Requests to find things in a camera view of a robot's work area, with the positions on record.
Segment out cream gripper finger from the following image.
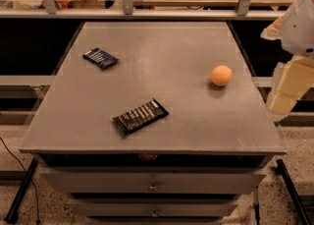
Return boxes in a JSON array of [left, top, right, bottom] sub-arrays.
[[261, 17, 283, 40], [268, 55, 314, 116]]

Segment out blue rxbar snack bar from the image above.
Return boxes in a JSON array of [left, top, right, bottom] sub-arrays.
[[82, 48, 118, 69]]

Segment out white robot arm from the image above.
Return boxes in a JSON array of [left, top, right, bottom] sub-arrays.
[[261, 0, 314, 121]]

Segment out black rxbar snack bar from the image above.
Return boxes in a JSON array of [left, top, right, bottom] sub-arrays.
[[113, 99, 169, 135]]

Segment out orange fruit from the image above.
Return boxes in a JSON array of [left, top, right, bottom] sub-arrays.
[[210, 66, 233, 86]]

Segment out grey drawer cabinet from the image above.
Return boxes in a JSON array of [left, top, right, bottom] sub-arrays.
[[22, 22, 286, 225]]

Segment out black floor rail right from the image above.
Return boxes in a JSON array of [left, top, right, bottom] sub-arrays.
[[275, 159, 314, 225]]

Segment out black floor rail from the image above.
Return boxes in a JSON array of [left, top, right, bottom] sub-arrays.
[[275, 159, 314, 225], [4, 159, 38, 224]]

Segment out black floor cable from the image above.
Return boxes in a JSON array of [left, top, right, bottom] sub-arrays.
[[0, 136, 41, 225]]

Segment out black floor rail left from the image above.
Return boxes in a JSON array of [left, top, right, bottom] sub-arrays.
[[4, 159, 38, 224]]

